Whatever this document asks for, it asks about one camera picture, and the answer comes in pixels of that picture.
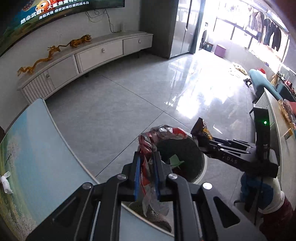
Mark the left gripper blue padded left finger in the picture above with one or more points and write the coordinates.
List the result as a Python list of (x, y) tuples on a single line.
[(137, 158)]

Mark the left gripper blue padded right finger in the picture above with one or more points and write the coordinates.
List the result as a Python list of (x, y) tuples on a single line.
[(157, 166)]

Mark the red colourful snack bag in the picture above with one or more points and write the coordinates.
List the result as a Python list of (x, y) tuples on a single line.
[(148, 143)]

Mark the white tissue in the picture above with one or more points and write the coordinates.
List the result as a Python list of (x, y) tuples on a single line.
[(5, 183)]

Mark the green plastic bag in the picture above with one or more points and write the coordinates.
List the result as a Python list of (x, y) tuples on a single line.
[(175, 162)]

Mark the black lined trash bin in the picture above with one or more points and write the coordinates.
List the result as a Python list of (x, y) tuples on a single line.
[(192, 170)]

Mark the right hand blue white glove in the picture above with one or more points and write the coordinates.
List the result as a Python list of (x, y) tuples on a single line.
[(271, 197)]

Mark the teal sofa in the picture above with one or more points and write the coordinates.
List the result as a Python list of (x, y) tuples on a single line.
[(260, 83)]

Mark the landscape print table cover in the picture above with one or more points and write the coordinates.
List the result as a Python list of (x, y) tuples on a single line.
[(43, 170)]

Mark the purple storage box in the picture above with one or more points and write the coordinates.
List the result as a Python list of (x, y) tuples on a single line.
[(220, 51)]

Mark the white low tv cabinet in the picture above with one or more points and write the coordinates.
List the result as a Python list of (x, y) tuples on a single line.
[(71, 63)]

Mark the hanging dark clothes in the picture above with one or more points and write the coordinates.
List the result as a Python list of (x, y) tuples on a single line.
[(264, 29)]

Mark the golden tiger figurine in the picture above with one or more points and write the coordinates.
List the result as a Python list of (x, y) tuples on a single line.
[(77, 42)]

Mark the grey tall refrigerator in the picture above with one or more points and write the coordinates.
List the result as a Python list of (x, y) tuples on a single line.
[(175, 25)]

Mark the golden dragon figurine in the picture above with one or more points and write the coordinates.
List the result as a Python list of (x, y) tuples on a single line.
[(51, 51)]

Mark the wall mounted curved television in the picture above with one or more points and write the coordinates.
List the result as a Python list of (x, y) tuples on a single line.
[(35, 14)]

